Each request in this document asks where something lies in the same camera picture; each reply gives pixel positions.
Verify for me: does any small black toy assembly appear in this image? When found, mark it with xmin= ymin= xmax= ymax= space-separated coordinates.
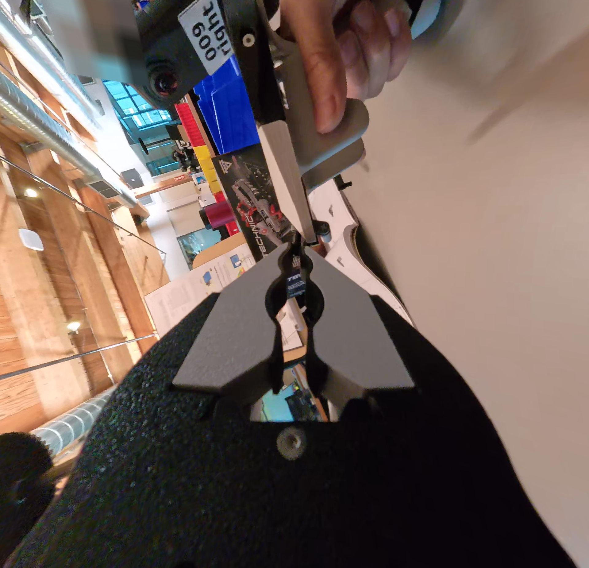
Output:
xmin=294 ymin=219 xmax=332 ymax=256

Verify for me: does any white ceiling air vent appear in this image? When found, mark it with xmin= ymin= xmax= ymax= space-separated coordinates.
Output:
xmin=89 ymin=178 xmax=121 ymax=200

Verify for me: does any silver spiral air duct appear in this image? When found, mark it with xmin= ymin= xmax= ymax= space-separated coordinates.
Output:
xmin=0 ymin=11 xmax=139 ymax=207
xmin=31 ymin=386 xmax=116 ymax=458

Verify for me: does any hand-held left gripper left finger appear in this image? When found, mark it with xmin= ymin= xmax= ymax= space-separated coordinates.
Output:
xmin=172 ymin=245 xmax=295 ymax=421

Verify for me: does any white printed instruction sheet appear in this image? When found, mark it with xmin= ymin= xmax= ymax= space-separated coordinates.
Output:
xmin=144 ymin=255 xmax=256 ymax=338

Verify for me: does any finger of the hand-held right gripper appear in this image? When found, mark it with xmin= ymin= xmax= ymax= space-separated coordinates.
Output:
xmin=257 ymin=119 xmax=318 ymax=244

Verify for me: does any black foam knob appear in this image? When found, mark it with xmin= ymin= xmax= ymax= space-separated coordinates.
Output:
xmin=0 ymin=432 xmax=57 ymax=539

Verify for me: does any person's right hand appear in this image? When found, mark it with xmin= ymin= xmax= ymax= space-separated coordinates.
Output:
xmin=278 ymin=0 xmax=412 ymax=136

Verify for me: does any maroon cylinder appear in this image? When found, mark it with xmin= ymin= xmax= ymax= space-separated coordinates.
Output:
xmin=205 ymin=202 xmax=233 ymax=226

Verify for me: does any open white instruction booklet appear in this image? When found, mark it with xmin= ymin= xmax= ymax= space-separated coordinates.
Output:
xmin=307 ymin=179 xmax=415 ymax=327

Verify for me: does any small white printed box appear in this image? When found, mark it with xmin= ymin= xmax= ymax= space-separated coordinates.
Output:
xmin=191 ymin=171 xmax=214 ymax=207

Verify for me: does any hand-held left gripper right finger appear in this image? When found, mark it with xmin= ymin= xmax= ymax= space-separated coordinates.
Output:
xmin=294 ymin=245 xmax=417 ymax=421

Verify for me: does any large glass window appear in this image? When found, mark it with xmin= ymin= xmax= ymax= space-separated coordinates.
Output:
xmin=102 ymin=80 xmax=185 ymax=175

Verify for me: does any thin steel tension rod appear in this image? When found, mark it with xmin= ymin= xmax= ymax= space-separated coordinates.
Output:
xmin=0 ymin=333 xmax=157 ymax=381

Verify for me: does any tan wooden board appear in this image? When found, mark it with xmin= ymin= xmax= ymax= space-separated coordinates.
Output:
xmin=191 ymin=242 xmax=249 ymax=270

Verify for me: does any black toy set box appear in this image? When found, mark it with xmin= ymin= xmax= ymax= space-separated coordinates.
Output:
xmin=213 ymin=151 xmax=323 ymax=311

